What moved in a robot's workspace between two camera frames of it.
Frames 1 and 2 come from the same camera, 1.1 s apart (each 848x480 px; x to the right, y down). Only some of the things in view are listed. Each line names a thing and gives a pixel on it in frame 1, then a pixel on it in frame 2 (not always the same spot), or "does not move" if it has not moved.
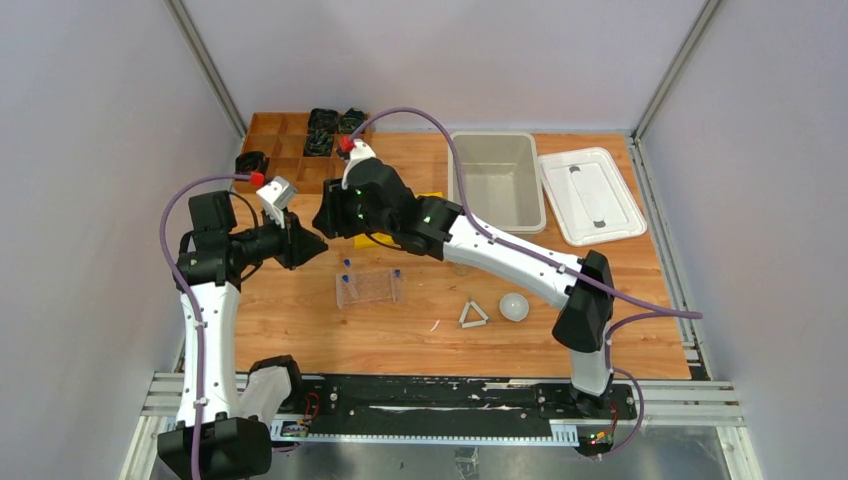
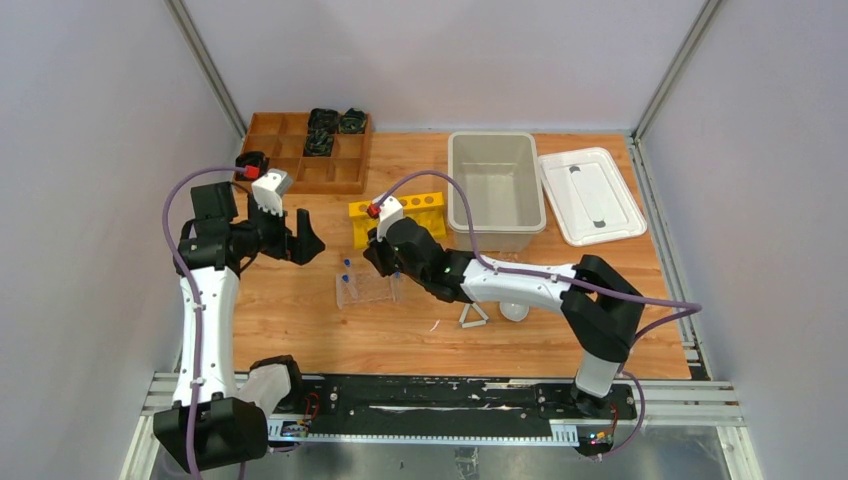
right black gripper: [331, 219] to [376, 252]
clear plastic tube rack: [370, 286] does not move
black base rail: [447, 408] does not move
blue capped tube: [346, 279] does not move
